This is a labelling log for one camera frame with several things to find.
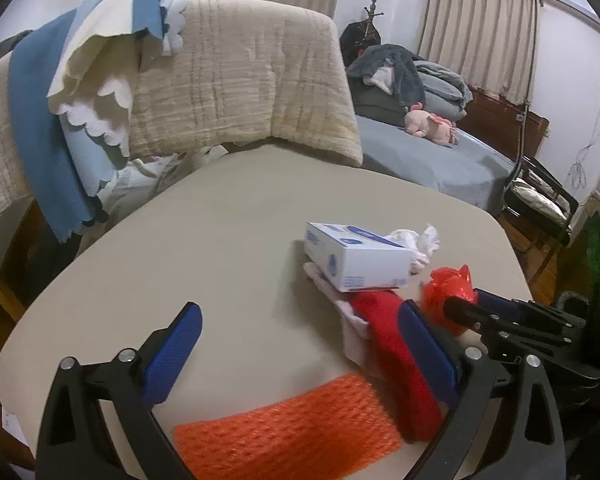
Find orange foam net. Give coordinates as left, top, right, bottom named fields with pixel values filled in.
left=172, top=372, right=403, bottom=480

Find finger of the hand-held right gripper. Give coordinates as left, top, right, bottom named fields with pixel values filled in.
left=442, top=296, right=491, bottom=333
left=475, top=289, right=518, bottom=316

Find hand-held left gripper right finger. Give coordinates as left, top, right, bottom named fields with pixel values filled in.
left=397, top=300, right=567, bottom=480

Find grey fluffy blanket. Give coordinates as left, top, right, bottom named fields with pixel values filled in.
left=347, top=44, right=426, bottom=108

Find black metal chair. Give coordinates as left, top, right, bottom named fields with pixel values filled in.
left=497, top=156, right=580, bottom=261

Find red knitted sock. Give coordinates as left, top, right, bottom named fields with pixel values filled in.
left=350, top=291, right=443, bottom=442

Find narrow beige curtain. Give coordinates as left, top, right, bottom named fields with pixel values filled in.
left=417, top=0, right=541, bottom=103

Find silver seat cushion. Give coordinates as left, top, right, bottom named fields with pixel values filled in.
left=510, top=177, right=568, bottom=223

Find red plastic bag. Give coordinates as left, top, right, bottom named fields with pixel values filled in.
left=421, top=265, right=478, bottom=338

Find light grey cloth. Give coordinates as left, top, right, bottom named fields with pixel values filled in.
left=100, top=147, right=226, bottom=221

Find beige quilt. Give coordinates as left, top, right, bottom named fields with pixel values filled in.
left=0, top=0, right=364, bottom=226

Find small white cardboard box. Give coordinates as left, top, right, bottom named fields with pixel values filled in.
left=304, top=221, right=417, bottom=293

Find hanging wall cables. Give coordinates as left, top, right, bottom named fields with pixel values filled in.
left=567, top=35, right=600, bottom=191

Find thin metal stand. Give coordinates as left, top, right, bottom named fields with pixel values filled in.
left=515, top=102, right=531, bottom=171

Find wooden chair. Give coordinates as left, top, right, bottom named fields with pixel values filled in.
left=0, top=200, right=51, bottom=321

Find dark wooden headboard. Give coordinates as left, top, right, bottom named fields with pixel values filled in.
left=467, top=85, right=550, bottom=158

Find pink plush toy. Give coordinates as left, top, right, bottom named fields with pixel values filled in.
left=404, top=102, right=460, bottom=147

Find clear white plastic bag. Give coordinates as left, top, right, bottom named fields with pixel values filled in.
left=382, top=224, right=440, bottom=276

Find wooden coat rack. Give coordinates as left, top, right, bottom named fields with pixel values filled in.
left=364, top=0, right=383, bottom=41

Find folded grey duvets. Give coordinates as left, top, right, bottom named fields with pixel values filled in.
left=414, top=60, right=473, bottom=121

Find blue cream scalloped blanket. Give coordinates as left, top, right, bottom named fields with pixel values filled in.
left=9, top=0, right=188, bottom=243

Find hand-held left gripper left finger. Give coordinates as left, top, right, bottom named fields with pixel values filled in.
left=36, top=301, right=203, bottom=480

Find bed with grey sheet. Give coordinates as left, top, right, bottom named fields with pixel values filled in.
left=355, top=110, right=516, bottom=211

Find dark cloth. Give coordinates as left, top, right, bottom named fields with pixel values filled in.
left=0, top=30, right=33, bottom=78

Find pink cloth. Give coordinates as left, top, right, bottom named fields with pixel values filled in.
left=302, top=260, right=371, bottom=366

